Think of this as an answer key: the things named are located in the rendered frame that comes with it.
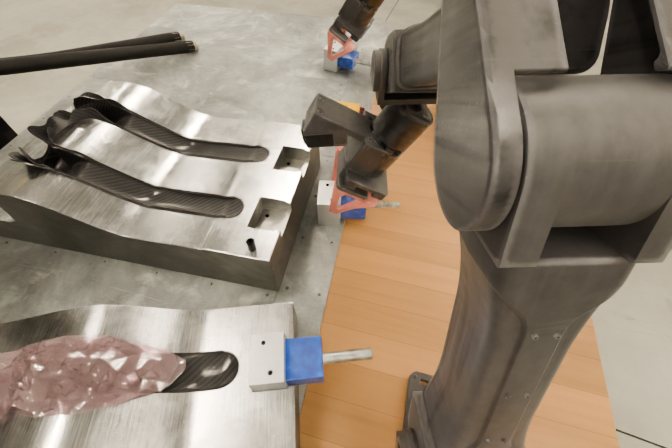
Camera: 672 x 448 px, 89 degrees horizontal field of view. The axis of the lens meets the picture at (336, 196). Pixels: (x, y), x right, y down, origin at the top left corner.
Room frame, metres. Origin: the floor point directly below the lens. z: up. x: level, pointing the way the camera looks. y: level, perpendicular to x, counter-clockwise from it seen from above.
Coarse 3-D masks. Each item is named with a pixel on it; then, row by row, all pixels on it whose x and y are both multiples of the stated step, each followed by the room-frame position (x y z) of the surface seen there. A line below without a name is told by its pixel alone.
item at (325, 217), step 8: (320, 184) 0.36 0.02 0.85; (328, 184) 0.36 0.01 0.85; (320, 192) 0.34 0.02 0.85; (328, 192) 0.34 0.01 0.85; (320, 200) 0.33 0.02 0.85; (328, 200) 0.33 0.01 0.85; (344, 200) 0.34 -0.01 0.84; (352, 200) 0.34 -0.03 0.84; (320, 208) 0.32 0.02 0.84; (328, 208) 0.32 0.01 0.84; (360, 208) 0.32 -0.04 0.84; (320, 216) 0.32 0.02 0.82; (328, 216) 0.32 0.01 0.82; (336, 216) 0.32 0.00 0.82; (344, 216) 0.32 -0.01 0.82; (352, 216) 0.32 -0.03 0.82; (360, 216) 0.32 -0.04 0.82; (328, 224) 0.32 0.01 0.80; (336, 224) 0.32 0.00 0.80
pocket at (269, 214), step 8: (264, 200) 0.31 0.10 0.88; (272, 200) 0.30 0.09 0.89; (280, 200) 0.30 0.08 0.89; (256, 208) 0.29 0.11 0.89; (264, 208) 0.31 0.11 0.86; (272, 208) 0.30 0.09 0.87; (280, 208) 0.30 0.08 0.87; (288, 208) 0.30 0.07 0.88; (256, 216) 0.28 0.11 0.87; (264, 216) 0.29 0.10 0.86; (272, 216) 0.29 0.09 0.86; (280, 216) 0.29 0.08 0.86; (288, 216) 0.28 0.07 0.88; (248, 224) 0.26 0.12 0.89; (256, 224) 0.28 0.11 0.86; (264, 224) 0.28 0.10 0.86; (272, 224) 0.28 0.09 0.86; (280, 224) 0.28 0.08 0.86
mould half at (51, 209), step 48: (144, 96) 0.50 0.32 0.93; (96, 144) 0.38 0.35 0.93; (144, 144) 0.40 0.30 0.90; (288, 144) 0.42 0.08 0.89; (0, 192) 0.28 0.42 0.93; (48, 192) 0.28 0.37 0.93; (96, 192) 0.30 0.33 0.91; (240, 192) 0.31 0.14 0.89; (288, 192) 0.31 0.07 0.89; (48, 240) 0.28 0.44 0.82; (96, 240) 0.26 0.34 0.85; (144, 240) 0.24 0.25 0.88; (192, 240) 0.24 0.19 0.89; (240, 240) 0.23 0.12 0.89; (288, 240) 0.27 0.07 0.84
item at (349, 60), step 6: (336, 42) 0.83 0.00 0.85; (324, 48) 0.80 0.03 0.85; (336, 48) 0.80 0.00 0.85; (342, 48) 0.81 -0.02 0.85; (324, 54) 0.79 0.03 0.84; (348, 54) 0.79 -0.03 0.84; (354, 54) 0.79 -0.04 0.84; (324, 60) 0.79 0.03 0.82; (330, 60) 0.79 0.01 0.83; (336, 60) 0.78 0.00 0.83; (342, 60) 0.78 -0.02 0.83; (348, 60) 0.77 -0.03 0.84; (354, 60) 0.78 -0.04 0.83; (360, 60) 0.78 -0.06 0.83; (366, 60) 0.78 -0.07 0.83; (324, 66) 0.79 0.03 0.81; (330, 66) 0.79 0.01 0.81; (336, 66) 0.78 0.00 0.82; (342, 66) 0.78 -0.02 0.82; (348, 66) 0.77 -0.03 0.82; (354, 66) 0.78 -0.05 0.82
